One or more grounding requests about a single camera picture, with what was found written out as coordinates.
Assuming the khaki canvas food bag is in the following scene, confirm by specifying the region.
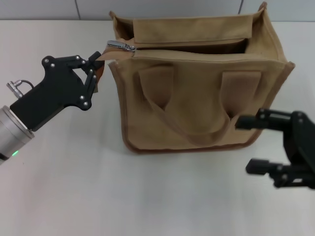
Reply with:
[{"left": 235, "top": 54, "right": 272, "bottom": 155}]
[{"left": 93, "top": 1, "right": 295, "bottom": 154}]

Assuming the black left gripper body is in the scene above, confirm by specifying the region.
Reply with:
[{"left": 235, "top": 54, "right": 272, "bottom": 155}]
[{"left": 9, "top": 55, "right": 93, "bottom": 132}]

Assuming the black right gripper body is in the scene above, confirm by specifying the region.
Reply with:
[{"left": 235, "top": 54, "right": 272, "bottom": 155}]
[{"left": 269, "top": 111, "right": 315, "bottom": 190}]

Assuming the silver metal zipper pull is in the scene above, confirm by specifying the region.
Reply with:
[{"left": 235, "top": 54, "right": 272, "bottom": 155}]
[{"left": 107, "top": 40, "right": 137, "bottom": 52}]

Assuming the left gripper connector cable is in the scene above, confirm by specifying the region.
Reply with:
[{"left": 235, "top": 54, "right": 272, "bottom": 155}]
[{"left": 6, "top": 78, "right": 35, "bottom": 95}]

